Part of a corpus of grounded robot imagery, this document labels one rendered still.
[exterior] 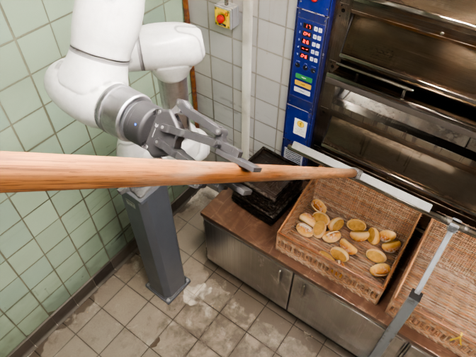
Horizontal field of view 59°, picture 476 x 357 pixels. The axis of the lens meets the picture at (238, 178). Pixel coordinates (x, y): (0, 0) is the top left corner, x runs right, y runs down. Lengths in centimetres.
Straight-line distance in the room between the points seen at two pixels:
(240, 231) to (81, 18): 167
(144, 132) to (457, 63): 136
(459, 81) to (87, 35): 141
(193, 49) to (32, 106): 86
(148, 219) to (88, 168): 167
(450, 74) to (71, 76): 141
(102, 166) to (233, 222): 192
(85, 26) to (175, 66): 61
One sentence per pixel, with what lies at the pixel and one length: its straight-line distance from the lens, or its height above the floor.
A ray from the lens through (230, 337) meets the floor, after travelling 260.
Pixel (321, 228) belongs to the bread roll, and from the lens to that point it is 222.
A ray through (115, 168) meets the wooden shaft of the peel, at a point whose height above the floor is 215.
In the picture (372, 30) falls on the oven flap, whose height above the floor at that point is 158.
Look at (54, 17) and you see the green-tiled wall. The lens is 188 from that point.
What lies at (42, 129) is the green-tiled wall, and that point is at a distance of 200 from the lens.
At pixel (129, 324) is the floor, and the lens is 271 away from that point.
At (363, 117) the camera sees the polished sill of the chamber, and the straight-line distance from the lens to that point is 206.
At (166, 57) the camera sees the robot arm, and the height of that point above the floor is 175.
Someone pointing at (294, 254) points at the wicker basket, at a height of 63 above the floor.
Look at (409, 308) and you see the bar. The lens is 183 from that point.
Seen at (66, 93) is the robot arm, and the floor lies 199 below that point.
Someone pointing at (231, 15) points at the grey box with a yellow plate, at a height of 148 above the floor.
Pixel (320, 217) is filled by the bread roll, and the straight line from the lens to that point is 227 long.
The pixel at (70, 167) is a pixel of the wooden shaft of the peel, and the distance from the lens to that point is 36.
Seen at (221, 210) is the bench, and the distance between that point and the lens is 234.
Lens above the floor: 242
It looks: 48 degrees down
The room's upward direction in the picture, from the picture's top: straight up
